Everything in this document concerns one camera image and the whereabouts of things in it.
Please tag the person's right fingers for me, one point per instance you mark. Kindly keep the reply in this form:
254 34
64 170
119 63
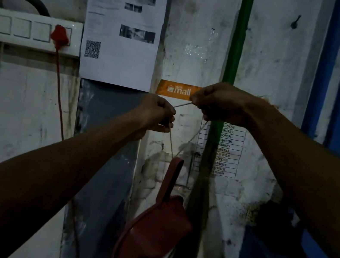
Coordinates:
202 102

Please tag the printed table paper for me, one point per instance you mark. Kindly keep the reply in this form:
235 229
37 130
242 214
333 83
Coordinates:
233 151

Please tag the person's left fingers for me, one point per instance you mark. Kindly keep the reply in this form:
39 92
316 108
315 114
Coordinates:
167 120

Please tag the person's right hand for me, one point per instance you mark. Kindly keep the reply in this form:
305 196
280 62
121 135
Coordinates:
224 102

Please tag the orange sticker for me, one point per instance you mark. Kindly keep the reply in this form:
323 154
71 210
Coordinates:
173 89

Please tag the person's right forearm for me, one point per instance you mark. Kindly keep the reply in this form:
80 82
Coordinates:
312 178

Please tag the blue louvred door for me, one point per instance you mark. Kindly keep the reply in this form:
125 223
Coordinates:
334 163

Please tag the white printed paper notice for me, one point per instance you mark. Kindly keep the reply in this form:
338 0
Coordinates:
123 23

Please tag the white wall switchboard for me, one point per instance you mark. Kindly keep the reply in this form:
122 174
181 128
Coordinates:
26 29

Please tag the red plastic dustpan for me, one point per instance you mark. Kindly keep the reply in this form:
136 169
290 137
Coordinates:
154 226

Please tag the person's left hand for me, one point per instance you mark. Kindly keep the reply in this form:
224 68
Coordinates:
153 112

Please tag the dark wall nail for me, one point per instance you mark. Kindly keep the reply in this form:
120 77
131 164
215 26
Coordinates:
295 22

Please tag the red power plug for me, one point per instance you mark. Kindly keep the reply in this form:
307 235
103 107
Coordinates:
60 36

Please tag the person's left forearm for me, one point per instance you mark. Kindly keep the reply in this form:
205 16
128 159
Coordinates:
32 181

